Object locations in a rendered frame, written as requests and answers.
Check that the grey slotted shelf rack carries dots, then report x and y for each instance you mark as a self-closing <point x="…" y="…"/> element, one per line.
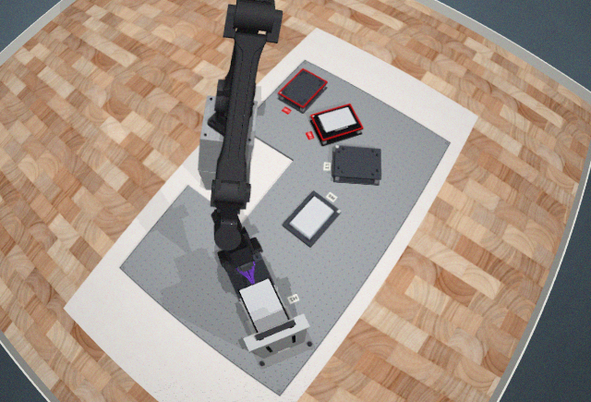
<point x="282" y="343"/>

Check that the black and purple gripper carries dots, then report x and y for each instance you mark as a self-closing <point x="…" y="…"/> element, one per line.
<point x="229" y="266"/>

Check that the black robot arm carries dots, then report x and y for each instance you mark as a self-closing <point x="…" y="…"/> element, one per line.
<point x="230" y="184"/>

